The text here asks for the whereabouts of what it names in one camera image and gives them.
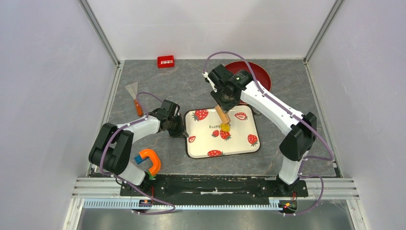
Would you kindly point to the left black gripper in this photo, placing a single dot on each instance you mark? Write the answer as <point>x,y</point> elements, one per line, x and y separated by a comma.
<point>181,132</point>

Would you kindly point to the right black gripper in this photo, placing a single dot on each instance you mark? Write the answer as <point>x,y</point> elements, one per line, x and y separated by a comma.
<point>226,107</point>

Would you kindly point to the wooden dough roller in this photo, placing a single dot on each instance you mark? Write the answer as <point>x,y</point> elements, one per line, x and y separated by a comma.
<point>224,117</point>

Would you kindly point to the yellow dough piece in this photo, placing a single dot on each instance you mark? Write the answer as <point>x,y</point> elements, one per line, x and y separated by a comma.
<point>225,127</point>

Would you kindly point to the white strawberry tray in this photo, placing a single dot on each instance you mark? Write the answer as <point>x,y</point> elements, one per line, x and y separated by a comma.
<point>207,139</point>

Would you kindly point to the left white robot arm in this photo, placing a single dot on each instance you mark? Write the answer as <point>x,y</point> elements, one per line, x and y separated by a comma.
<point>112,148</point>

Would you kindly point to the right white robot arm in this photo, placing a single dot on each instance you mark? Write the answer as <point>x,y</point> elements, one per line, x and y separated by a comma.
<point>297,128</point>

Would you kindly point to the red round plate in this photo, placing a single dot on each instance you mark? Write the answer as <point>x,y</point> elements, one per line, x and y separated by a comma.
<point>256,76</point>

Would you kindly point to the red toy brick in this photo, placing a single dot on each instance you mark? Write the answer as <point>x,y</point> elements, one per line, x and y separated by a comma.
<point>165,61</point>

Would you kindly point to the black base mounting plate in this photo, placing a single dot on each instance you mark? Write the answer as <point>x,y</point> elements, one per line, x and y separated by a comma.
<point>188,190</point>

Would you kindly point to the metal ring cutter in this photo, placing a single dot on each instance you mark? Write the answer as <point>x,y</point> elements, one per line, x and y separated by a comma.
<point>256,112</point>

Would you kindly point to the orange handled metal scraper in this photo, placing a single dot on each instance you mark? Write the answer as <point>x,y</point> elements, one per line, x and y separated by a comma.
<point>132,89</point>

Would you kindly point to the aluminium frame rail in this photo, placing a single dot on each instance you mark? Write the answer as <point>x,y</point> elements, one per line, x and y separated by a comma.
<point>105,193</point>

